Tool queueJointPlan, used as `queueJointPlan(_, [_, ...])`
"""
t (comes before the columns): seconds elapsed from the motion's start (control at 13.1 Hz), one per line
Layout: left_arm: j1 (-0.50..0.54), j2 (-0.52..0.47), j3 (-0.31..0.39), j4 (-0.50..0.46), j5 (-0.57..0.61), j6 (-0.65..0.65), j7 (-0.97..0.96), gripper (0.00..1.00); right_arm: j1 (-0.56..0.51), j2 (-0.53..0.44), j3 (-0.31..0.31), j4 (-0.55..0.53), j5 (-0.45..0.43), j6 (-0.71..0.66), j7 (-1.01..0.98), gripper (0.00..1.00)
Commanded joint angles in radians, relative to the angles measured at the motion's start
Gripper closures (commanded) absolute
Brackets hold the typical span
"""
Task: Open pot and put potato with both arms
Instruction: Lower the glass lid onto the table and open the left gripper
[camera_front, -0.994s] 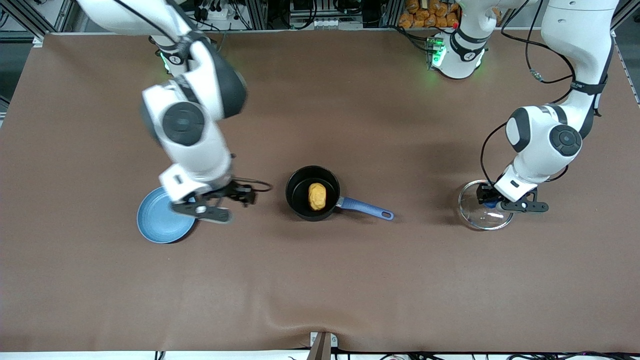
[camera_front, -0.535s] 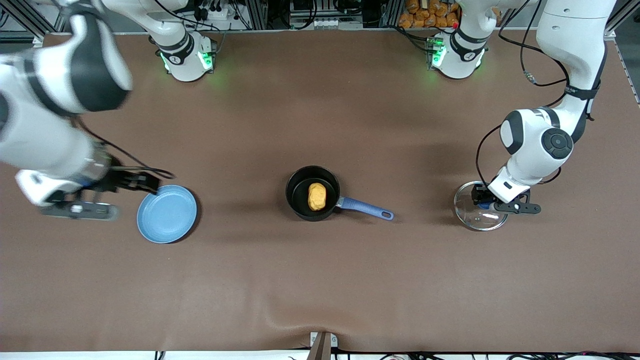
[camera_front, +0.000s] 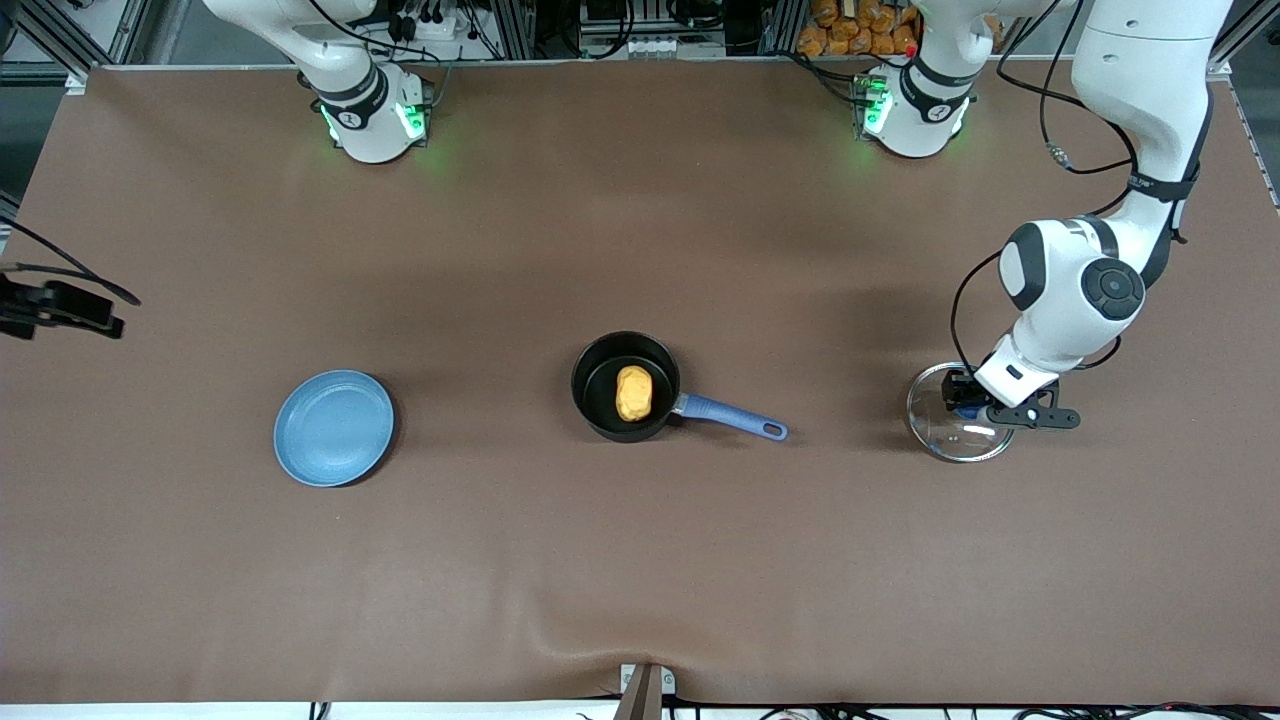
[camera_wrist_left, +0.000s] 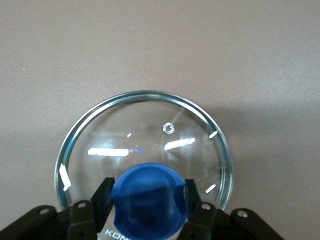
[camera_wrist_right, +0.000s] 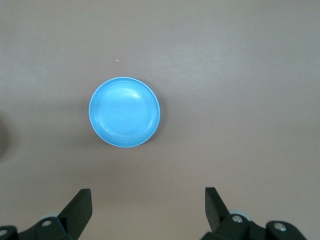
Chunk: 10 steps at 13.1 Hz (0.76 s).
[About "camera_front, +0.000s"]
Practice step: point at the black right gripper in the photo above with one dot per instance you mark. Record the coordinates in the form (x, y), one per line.
(62, 305)

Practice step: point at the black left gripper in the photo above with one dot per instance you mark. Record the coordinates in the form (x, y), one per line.
(962, 389)

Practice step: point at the glass lid with blue knob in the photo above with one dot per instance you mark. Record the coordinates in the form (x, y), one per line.
(940, 432)

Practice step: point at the yellow potato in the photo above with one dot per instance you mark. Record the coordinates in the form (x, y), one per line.
(634, 393)

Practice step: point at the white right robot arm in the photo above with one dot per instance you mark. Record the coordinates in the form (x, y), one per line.
(365, 120)

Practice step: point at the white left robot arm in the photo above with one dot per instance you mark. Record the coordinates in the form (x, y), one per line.
(1080, 290)

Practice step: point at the blue plate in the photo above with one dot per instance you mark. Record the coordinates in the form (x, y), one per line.
(333, 428)

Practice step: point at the brown table mat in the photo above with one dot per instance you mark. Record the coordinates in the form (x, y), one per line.
(640, 560)

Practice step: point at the bag of orange snacks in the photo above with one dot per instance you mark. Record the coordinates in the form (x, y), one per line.
(850, 35)

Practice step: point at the white power strip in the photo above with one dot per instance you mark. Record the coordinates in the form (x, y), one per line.
(440, 28)

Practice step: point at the metal table clamp bracket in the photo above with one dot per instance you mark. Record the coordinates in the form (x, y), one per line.
(645, 695)

